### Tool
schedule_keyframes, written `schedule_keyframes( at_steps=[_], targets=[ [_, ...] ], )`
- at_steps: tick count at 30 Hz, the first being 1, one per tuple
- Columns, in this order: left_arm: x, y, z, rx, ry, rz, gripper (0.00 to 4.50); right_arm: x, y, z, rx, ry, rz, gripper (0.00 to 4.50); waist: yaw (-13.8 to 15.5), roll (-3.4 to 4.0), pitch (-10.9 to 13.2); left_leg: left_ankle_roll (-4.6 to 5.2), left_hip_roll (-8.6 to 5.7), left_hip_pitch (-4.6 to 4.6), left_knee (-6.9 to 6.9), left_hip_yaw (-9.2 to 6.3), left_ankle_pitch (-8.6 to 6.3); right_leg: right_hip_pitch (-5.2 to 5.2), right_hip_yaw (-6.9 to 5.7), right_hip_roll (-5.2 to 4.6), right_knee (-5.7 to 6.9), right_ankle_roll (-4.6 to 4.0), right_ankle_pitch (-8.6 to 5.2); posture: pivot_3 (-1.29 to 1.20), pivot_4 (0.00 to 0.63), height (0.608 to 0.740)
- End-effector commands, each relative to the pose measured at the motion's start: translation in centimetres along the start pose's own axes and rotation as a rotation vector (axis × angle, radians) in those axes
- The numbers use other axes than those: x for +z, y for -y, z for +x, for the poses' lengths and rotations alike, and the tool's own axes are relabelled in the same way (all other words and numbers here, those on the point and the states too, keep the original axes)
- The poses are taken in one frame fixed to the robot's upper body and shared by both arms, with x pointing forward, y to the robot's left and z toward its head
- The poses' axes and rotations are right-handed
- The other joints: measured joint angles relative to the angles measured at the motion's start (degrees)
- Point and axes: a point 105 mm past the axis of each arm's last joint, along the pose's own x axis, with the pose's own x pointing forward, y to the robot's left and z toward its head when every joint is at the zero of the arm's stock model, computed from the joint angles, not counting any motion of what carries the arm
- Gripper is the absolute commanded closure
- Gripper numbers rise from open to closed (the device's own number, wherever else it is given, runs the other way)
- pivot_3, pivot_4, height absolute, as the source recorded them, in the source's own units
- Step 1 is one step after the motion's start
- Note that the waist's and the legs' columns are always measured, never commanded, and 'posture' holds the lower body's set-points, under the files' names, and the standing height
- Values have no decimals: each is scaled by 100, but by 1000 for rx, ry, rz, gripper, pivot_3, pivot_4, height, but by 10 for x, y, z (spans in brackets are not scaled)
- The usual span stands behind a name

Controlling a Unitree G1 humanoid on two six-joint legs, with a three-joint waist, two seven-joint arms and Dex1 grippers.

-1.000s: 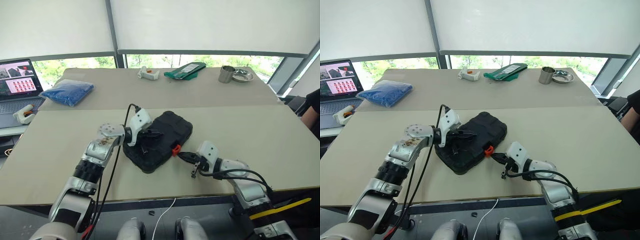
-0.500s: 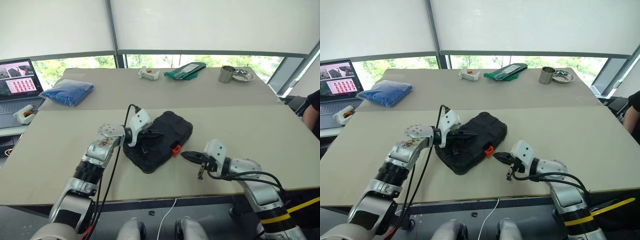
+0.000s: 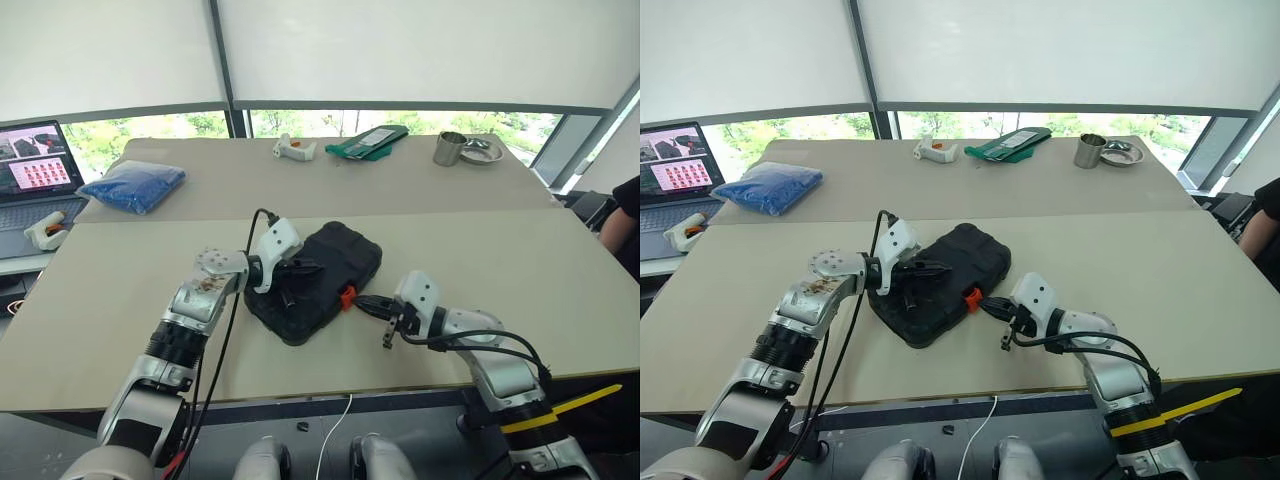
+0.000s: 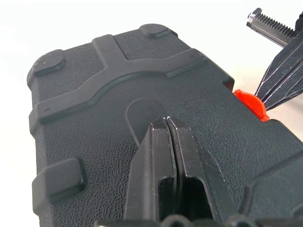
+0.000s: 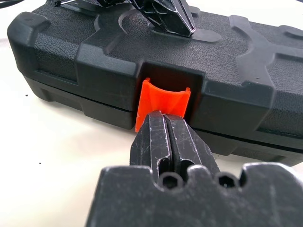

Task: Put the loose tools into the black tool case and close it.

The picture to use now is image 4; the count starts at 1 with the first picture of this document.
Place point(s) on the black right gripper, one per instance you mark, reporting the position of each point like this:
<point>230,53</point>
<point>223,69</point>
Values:
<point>270,24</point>

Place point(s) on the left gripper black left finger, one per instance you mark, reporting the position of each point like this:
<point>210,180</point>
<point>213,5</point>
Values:
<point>151,165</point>

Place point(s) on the black plastic tool case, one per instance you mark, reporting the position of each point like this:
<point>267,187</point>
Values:
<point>94,132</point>

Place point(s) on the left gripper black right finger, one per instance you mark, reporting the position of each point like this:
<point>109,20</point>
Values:
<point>196,160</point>

